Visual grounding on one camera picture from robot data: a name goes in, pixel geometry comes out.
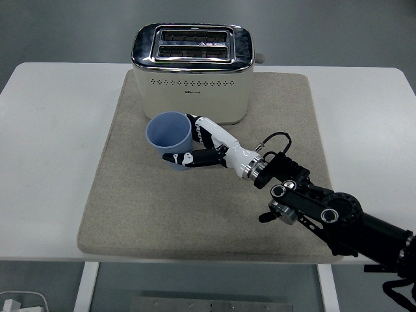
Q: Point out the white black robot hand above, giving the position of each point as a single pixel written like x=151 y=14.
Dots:
x=237 y=156

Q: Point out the blue ribbed plastic cup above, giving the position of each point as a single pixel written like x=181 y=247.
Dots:
x=172 y=143

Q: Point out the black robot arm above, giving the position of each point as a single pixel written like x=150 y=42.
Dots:
x=344 y=214

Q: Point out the cream chrome two-slot toaster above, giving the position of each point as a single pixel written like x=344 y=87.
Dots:
x=191 y=97

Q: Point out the beige felt table mat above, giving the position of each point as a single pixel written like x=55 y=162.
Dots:
x=182 y=208

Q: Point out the white table leg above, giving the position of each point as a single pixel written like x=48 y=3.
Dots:
x=85 y=289
x=329 y=289

